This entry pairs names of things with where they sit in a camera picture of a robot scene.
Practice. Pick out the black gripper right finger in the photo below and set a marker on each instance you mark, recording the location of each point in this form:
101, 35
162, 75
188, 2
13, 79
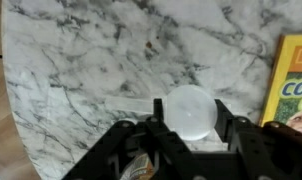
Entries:
271, 153

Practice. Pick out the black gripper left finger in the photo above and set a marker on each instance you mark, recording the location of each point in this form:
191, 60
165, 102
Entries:
131, 150

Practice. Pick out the translucent white plastic scooper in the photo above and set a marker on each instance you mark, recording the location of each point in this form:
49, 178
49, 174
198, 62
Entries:
191, 111

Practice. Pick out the yellow animal picture book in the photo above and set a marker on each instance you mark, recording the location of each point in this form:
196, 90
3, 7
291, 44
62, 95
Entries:
291, 83

